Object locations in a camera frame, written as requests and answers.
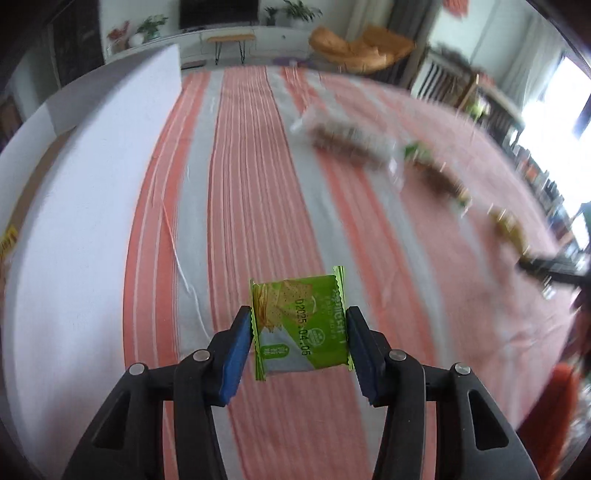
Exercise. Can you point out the orange grey striped tablecloth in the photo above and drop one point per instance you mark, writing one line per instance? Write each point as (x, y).
(258, 184)

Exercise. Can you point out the white foam board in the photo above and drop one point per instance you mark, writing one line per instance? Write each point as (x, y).
(83, 254)

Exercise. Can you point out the bushy green potted plant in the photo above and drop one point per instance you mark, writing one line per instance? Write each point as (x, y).
(152, 26)

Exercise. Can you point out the green cracker packet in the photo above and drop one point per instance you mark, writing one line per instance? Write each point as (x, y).
(300, 323)

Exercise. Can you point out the wooden stool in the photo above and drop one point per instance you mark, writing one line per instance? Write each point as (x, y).
(231, 39)

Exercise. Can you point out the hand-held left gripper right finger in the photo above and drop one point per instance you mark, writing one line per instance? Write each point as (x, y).
(364, 364)

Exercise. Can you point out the orange lounge chair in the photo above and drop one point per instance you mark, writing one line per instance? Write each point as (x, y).
(355, 48)

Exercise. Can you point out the white TV cabinet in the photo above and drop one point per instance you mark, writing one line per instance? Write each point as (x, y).
(277, 39)

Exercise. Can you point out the wooden chair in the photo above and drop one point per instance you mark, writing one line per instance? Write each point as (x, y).
(443, 81)

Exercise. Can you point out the black television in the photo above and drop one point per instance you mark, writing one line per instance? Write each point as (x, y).
(217, 11)

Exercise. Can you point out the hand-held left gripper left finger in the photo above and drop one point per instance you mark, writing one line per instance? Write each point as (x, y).
(235, 364)

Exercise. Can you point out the gold foil snack packet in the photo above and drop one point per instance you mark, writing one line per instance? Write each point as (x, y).
(508, 228)

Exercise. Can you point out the round white vase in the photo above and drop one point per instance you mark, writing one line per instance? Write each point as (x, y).
(136, 40)

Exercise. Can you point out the transparent snack bag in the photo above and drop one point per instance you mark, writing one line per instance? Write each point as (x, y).
(346, 143)

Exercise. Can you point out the green snack packet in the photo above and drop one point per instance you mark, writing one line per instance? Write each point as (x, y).
(441, 177)

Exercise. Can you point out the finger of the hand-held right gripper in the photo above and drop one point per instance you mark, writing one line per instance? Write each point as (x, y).
(558, 272)

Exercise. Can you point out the large leafy potted plant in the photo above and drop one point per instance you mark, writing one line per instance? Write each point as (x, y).
(300, 9)

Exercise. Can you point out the red flower plant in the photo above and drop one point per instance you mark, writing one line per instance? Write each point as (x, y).
(119, 36)

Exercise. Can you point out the orange cloth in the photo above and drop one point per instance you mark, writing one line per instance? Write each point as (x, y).
(556, 415)

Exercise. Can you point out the dark display cabinet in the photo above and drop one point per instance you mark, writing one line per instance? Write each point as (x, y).
(76, 41)

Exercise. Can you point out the red wall hanging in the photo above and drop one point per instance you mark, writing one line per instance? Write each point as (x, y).
(456, 5)

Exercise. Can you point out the small potted plant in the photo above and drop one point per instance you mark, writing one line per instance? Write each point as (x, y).
(271, 14)

